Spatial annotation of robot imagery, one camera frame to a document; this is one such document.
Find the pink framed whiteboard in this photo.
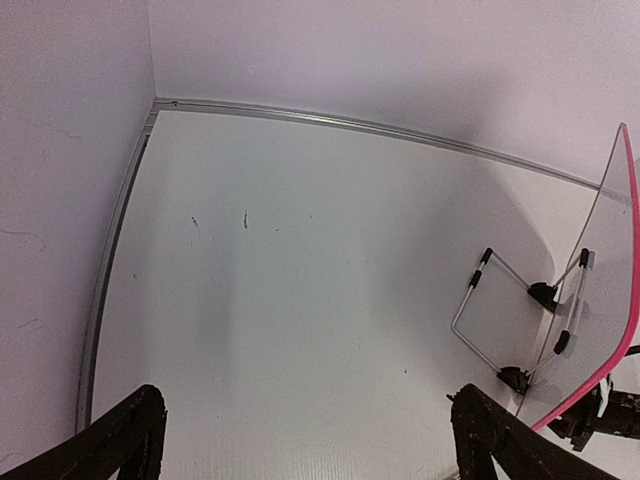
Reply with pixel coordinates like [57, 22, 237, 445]
[517, 124, 639, 431]

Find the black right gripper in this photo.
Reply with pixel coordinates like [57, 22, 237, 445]
[549, 374, 639, 450]

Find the wire whiteboard stand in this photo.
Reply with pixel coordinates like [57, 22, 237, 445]
[451, 247, 595, 396]

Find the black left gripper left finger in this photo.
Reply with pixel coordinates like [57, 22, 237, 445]
[1, 384, 166, 479]

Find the aluminium table edge rail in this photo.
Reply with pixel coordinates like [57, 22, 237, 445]
[75, 97, 599, 433]

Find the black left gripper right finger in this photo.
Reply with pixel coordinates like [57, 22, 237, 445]
[448, 384, 600, 479]

